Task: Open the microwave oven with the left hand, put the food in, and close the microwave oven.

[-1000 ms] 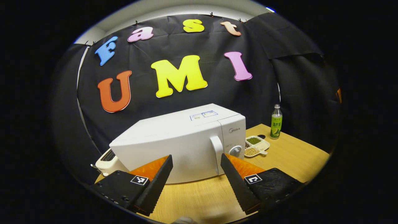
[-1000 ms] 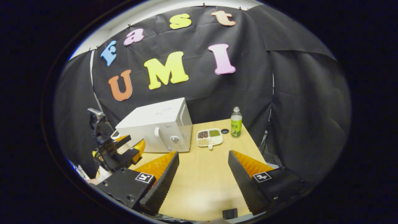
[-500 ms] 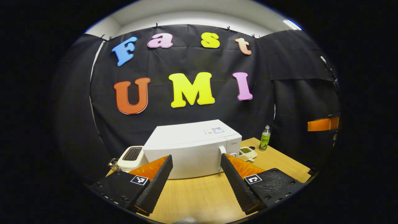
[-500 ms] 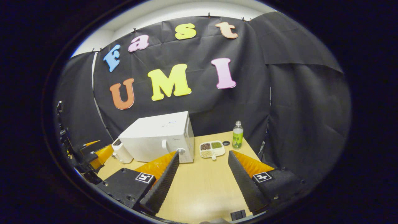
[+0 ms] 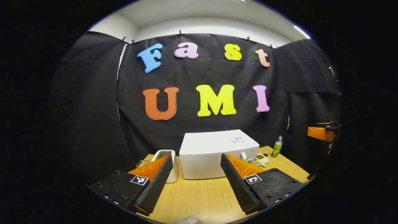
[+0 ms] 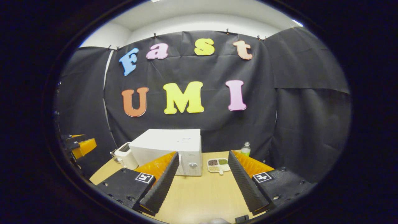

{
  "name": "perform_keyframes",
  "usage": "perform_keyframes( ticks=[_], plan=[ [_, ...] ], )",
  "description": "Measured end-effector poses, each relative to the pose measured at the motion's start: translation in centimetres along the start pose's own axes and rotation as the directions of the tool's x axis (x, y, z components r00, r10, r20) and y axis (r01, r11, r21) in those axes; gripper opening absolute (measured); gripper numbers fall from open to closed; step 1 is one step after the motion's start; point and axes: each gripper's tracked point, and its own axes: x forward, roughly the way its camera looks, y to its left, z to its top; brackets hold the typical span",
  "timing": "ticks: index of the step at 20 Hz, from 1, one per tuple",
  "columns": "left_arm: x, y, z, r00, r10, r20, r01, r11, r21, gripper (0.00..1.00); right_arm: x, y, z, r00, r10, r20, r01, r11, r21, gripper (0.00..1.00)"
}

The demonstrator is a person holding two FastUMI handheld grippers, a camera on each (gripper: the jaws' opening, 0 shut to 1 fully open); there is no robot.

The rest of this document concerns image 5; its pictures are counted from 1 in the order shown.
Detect white divided dish with grains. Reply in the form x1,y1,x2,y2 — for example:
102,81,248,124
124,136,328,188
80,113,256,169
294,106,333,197
252,154,270,167

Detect white toaster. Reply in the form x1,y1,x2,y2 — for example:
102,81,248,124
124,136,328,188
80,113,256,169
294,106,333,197
151,150,179,183

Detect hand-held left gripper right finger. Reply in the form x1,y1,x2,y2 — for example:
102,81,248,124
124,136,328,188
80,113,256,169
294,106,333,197
220,153,307,215

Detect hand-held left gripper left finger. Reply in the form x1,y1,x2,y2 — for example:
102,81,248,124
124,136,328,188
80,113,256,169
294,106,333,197
89,156,173,217

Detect white microwave oven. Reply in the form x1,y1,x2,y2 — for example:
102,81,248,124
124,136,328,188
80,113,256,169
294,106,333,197
179,129,260,180

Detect ceiling light panel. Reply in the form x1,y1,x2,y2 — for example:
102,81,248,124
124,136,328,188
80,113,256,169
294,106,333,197
294,25,311,39

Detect green label drink bottle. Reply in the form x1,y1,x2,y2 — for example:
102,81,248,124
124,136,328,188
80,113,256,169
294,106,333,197
271,136,283,158

